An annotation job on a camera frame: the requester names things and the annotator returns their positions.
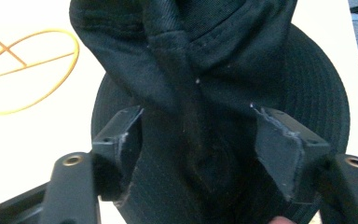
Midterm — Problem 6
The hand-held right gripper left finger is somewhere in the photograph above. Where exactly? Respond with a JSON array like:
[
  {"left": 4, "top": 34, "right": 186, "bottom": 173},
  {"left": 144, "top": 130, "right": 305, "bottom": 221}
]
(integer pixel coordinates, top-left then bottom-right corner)
[{"left": 90, "top": 105, "right": 145, "bottom": 203}]

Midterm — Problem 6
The yellow wire ring frame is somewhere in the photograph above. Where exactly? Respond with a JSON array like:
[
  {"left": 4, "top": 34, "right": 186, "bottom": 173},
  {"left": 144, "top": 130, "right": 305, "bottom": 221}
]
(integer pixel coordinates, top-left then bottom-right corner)
[{"left": 0, "top": 25, "right": 81, "bottom": 117}]

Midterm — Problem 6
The black cap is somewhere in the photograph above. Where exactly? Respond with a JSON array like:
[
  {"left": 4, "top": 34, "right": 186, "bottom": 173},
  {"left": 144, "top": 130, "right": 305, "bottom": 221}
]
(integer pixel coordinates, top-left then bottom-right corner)
[{"left": 69, "top": 0, "right": 351, "bottom": 224}]

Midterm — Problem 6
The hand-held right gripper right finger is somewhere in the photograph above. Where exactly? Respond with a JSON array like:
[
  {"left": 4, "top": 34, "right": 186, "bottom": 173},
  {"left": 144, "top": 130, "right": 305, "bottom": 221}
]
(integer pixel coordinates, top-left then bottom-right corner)
[{"left": 252, "top": 105, "right": 333, "bottom": 203}]

